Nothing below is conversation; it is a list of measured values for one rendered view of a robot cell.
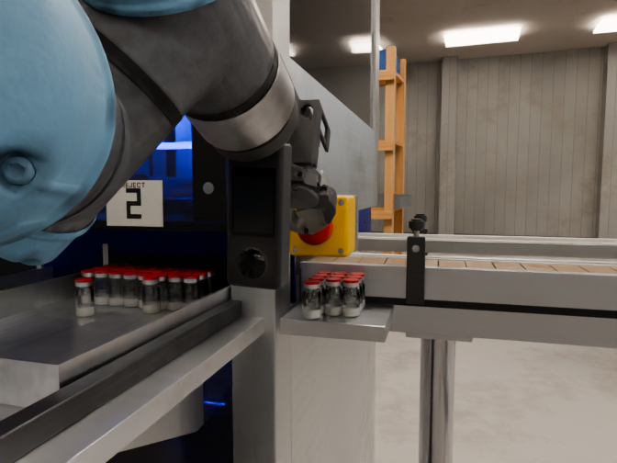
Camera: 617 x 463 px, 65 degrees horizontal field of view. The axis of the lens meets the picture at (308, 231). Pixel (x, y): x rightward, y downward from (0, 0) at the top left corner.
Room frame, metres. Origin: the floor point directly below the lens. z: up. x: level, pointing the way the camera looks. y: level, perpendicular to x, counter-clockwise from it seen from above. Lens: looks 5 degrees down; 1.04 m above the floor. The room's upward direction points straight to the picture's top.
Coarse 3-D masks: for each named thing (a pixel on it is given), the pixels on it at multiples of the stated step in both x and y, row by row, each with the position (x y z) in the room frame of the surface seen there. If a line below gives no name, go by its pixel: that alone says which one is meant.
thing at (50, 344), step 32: (32, 288) 0.63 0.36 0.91; (64, 288) 0.68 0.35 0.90; (224, 288) 0.59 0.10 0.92; (0, 320) 0.57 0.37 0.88; (32, 320) 0.57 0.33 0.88; (64, 320) 0.57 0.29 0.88; (96, 320) 0.57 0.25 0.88; (128, 320) 0.57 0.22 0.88; (160, 320) 0.46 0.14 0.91; (0, 352) 0.46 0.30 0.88; (32, 352) 0.46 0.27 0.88; (64, 352) 0.46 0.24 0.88; (96, 352) 0.37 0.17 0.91; (128, 352) 0.41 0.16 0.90; (0, 384) 0.35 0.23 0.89; (32, 384) 0.34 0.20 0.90; (64, 384) 0.34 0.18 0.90
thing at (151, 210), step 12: (132, 180) 0.64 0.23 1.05; (144, 180) 0.63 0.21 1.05; (156, 180) 0.63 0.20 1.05; (120, 192) 0.64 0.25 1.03; (144, 192) 0.63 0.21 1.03; (156, 192) 0.63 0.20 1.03; (108, 204) 0.65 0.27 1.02; (120, 204) 0.64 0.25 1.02; (144, 204) 0.63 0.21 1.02; (156, 204) 0.63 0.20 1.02; (108, 216) 0.65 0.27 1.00; (120, 216) 0.64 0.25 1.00; (144, 216) 0.63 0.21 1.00; (156, 216) 0.63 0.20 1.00
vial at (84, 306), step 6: (90, 282) 0.59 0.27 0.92; (78, 288) 0.59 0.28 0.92; (84, 288) 0.59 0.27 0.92; (90, 288) 0.59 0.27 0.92; (78, 294) 0.58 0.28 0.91; (84, 294) 0.58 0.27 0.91; (90, 294) 0.59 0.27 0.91; (78, 300) 0.58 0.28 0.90; (84, 300) 0.58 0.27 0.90; (90, 300) 0.59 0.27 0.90; (78, 306) 0.58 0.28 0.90; (84, 306) 0.58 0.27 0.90; (90, 306) 0.59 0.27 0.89; (78, 312) 0.58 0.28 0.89; (84, 312) 0.58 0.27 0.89; (90, 312) 0.59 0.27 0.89
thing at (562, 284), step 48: (384, 240) 0.68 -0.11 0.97; (432, 240) 0.67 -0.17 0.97; (480, 240) 0.65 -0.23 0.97; (528, 240) 0.69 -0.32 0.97; (576, 240) 0.68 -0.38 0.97; (384, 288) 0.66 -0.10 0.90; (432, 288) 0.64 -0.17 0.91; (480, 288) 0.63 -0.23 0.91; (528, 288) 0.61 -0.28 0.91; (576, 288) 0.60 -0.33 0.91; (480, 336) 0.63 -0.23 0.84; (528, 336) 0.61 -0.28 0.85; (576, 336) 0.60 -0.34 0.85
